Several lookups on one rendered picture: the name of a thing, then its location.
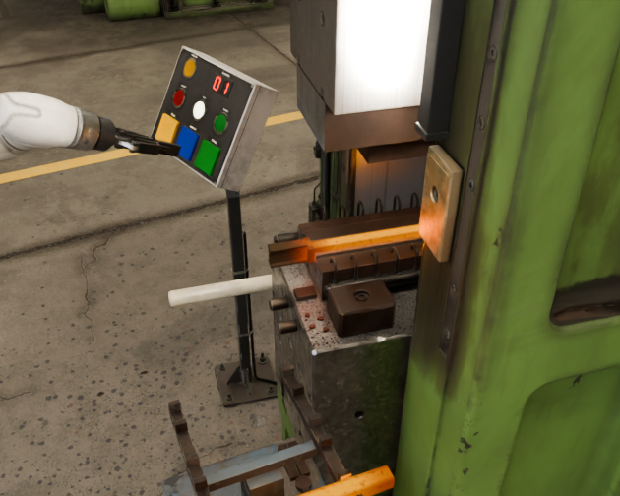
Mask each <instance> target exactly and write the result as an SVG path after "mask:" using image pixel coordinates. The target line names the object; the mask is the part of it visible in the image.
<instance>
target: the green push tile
mask: <svg viewBox="0 0 620 496"><path fill-rule="evenodd" d="M220 152H221V149H220V148H219V147H217V146H216V145H214V144H212V143H211V142H209V141H208V140H205V139H204V140H203V142H202V144H201V147H200V149H199V152H198V155H197V157H196V160H195V163H194V165H195V166H196V167H198V168H199V169H201V170H202V171H203V172H205V173H206V174H208V175H209V176H212V175H213V172H214V170H215V167H216V164H217V160H218V158H219V155H220Z"/></svg>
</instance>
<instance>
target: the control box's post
mask: <svg viewBox="0 0 620 496"><path fill-rule="evenodd" d="M225 192H226V199H227V211H228V223H229V235H230V248H231V260H232V268H233V271H234V272H239V271H245V267H244V252H243V237H242V222H241V208H240V190H239V191H238V192H237V191H232V190H226V189H225ZM238 279H245V273H244V274H238V275H235V274H233V280H238ZM235 309H236V321H237V331H238V334H239V335H242V334H248V333H249V325H248V310H247V295H246V294H243V295H238V296H235ZM238 345H239V357H240V365H241V373H242V383H243V384H245V379H244V370H245V368H248V369H249V376H250V377H249V379H250V383H252V369H251V356H250V340H249V336H245V337H239V338H238Z"/></svg>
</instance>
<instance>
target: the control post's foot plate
mask: <svg viewBox="0 0 620 496"><path fill-rule="evenodd" d="M255 365H256V373H257V376H258V377H261V378H266V379H271V380H274V381H276V379H275V377H274V374H273V370H272V367H271V364H270V360H269V357H268V356H265V355H264V352H263V351H262V352H261V356H260V357H256V358H255ZM251 369H252V383H250V379H249V377H250V376H249V369H248V368H245V370H244V379H245V384H243V383H242V373H241V365H240V361H234V362H230V363H224V364H223V363H221V364H219V365H216V366H215V376H216V379H217V388H218V391H219V392H220V396H221V400H222V404H223V407H231V406H237V405H243V404H251V403H256V402H262V401H269V400H272V399H274V398H277V397H278V385H277V384H275V383H272V382H268V381H263V380H259V379H257V378H256V377H255V376H254V371H253V362H252V358H251Z"/></svg>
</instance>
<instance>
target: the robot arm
mask: <svg viewBox="0 0 620 496"><path fill-rule="evenodd" d="M113 145H114V147H115V148H117V149H127V150H129V152H130V153H133V154H134V153H140V154H148V155H158V154H161V155H170V156H174V157H178V154H179V152H180V149H181V146H179V145H178V144H174V143H169V142H166V141H162V140H157V139H155V136H153V135H152V136H151V137H150V138H148V136H147V135H143V134H139V133H136V132H133V131H129V130H126V129H122V128H119V127H116V126H114V124H113V122H112V121H111V120H110V119H108V118H105V117H101V116H97V115H96V114H95V113H94V112H93V111H90V110H86V109H82V108H78V107H76V106H71V105H68V104H66V103H64V102H63V101H61V100H58V99H56V98H53V97H49V96H46V95H42V94H37V93H28V92H6V93H0V161H1V160H7V159H11V158H14V157H16V156H17V155H22V154H25V153H27V152H29V151H30V150H33V149H50V148H54V147H64V148H67V149H75V150H80V151H85V152H86V151H89V150H97V151H102V152H105V151H107V150H108V149H109V148H110V147H111V146H113Z"/></svg>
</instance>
